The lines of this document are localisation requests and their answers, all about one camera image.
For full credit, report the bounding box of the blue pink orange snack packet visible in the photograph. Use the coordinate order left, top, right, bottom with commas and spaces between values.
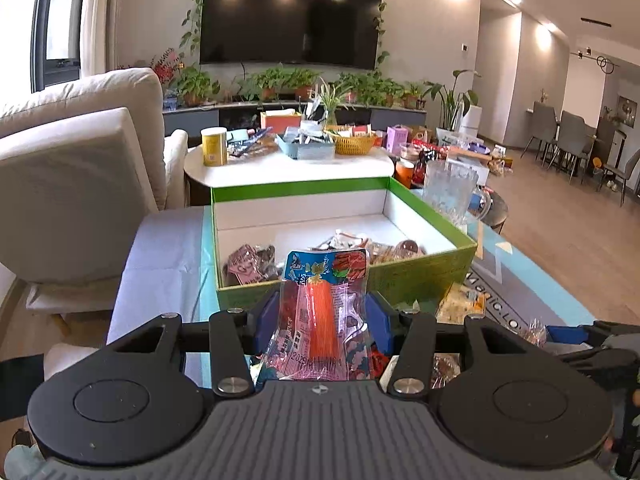
258, 248, 372, 382

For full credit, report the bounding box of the clear bag of pastries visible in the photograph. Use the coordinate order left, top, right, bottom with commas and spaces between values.
436, 284, 486, 325

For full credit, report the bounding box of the pink snack packet in box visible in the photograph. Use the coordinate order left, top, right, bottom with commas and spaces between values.
222, 244, 283, 286

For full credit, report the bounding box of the green cardboard box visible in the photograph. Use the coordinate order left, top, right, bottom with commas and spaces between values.
210, 177, 476, 304

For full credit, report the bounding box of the white tablecloth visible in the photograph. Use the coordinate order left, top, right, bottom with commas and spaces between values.
106, 207, 209, 344

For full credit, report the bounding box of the clear glass pitcher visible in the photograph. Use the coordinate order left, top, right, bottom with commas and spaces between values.
422, 160, 492, 228

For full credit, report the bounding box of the white round side table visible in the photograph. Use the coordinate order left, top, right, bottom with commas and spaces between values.
183, 146, 395, 188

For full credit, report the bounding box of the yellow cylindrical can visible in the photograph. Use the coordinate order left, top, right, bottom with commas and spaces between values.
201, 127, 228, 167

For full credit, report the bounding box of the grey dining chair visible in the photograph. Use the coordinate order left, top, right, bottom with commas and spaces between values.
551, 110, 597, 180

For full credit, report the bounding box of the blue grey storage tray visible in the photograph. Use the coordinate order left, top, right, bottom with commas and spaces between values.
274, 134, 335, 160

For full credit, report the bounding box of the woven yellow basket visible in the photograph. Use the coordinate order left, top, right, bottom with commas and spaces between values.
329, 132, 376, 156

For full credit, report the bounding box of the orange tissue box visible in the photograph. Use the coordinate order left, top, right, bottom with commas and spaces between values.
260, 108, 303, 134

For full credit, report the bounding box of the cream sofa armchair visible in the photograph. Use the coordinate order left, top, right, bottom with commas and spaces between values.
1, 68, 188, 316

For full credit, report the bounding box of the black wall television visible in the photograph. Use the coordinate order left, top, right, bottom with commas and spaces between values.
198, 0, 382, 70

